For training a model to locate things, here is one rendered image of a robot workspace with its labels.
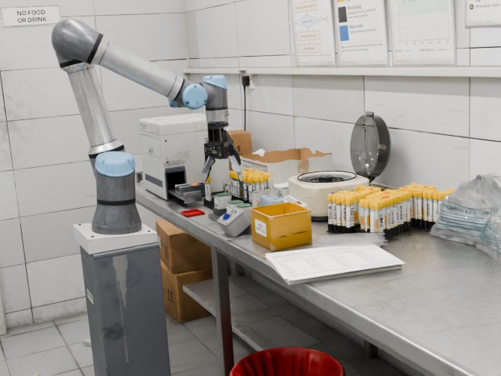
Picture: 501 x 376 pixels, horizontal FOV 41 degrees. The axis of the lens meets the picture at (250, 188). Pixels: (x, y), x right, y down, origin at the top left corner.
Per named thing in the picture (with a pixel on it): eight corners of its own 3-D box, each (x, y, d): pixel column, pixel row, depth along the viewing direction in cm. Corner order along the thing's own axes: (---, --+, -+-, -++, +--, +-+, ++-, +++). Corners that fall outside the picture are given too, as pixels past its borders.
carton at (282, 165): (239, 192, 267) (237, 154, 264) (302, 182, 279) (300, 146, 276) (268, 203, 245) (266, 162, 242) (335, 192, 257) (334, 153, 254)
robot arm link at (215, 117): (209, 108, 227) (232, 107, 224) (211, 121, 228) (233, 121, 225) (202, 110, 220) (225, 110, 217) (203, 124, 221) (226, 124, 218)
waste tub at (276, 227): (250, 241, 198) (248, 208, 196) (291, 233, 204) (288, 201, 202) (271, 252, 186) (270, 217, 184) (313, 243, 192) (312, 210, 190)
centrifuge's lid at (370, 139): (350, 109, 236) (371, 110, 238) (344, 179, 240) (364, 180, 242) (379, 113, 215) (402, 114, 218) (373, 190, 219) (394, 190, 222)
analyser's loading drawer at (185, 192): (165, 194, 262) (165, 181, 261) (182, 192, 265) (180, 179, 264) (184, 204, 244) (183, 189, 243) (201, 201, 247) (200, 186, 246)
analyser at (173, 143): (144, 189, 283) (137, 118, 277) (204, 180, 295) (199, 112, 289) (168, 202, 256) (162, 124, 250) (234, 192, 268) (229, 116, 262)
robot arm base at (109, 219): (92, 236, 197) (91, 203, 196) (91, 224, 212) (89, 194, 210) (144, 233, 201) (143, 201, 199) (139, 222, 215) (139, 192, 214)
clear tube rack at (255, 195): (228, 201, 251) (227, 183, 250) (252, 198, 256) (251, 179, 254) (253, 212, 233) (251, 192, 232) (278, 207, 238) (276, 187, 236)
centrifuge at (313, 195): (271, 210, 235) (268, 175, 232) (347, 200, 243) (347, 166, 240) (295, 226, 212) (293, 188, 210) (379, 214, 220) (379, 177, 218)
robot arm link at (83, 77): (101, 198, 210) (45, 23, 197) (98, 189, 224) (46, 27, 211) (138, 186, 212) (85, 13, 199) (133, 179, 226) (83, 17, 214)
